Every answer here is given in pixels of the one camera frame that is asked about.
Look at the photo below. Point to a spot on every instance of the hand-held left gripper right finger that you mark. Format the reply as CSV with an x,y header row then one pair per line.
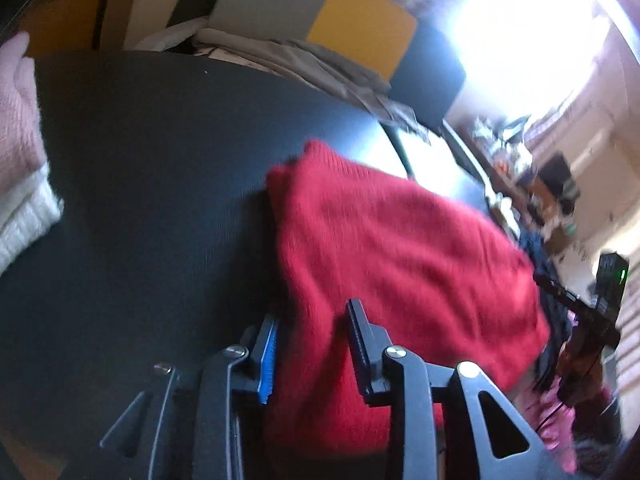
x,y
361,345

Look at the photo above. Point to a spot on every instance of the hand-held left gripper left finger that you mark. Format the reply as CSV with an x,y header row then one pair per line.
x,y
267,360

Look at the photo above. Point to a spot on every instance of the folded pink knit garment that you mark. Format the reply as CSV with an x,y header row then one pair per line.
x,y
17,120

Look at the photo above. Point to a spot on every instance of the bright pink cloth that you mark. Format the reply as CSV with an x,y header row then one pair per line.
x,y
552,425

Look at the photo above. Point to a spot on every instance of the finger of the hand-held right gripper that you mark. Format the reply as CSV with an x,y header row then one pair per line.
x,y
557,290

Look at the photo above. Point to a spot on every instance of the black monitor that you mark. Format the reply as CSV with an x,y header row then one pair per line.
x,y
555,172

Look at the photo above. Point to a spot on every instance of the grey and yellow headboard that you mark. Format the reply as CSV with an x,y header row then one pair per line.
x,y
320,15

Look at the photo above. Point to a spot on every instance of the folded white knit garment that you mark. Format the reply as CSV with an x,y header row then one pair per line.
x,y
22,215

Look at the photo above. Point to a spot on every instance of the dark blue clothing pile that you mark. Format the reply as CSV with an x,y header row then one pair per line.
x,y
545,270

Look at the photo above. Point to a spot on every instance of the grey crumpled garment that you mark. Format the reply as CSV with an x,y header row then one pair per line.
x,y
310,65

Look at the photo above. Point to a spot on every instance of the wooden cabinet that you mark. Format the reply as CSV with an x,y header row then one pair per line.
x,y
75,5

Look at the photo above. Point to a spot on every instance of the red knit sweater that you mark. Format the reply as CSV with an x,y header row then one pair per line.
x,y
400,250

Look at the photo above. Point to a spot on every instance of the cluttered wooden desk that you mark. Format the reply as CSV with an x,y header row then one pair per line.
x,y
520,180

